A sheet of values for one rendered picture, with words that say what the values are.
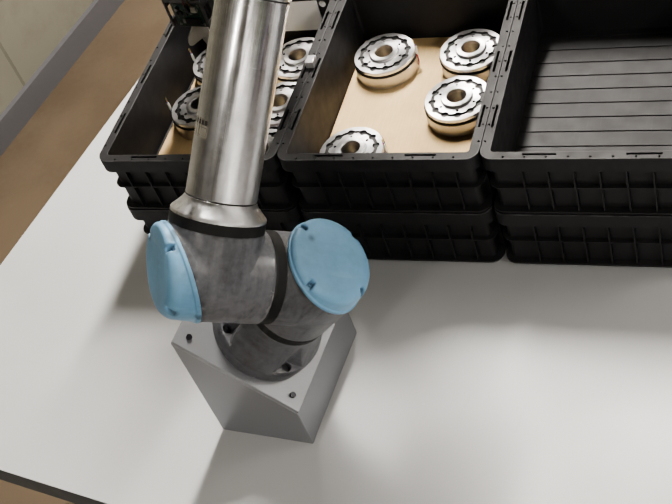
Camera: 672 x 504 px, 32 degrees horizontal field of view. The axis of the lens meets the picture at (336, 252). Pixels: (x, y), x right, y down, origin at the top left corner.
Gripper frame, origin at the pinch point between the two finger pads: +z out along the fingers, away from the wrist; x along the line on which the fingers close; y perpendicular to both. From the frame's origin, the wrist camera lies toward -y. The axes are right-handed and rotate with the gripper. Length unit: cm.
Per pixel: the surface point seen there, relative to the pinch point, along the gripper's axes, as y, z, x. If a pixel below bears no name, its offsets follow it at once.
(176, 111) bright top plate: 12.9, 4.6, -5.6
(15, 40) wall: -77, 70, -137
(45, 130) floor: -61, 90, -128
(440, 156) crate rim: 25, -3, 47
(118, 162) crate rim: 31.4, -2.3, -3.5
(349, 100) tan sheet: 4.8, 7.5, 22.2
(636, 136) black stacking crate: 8, 8, 69
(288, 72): 2.1, 4.6, 10.8
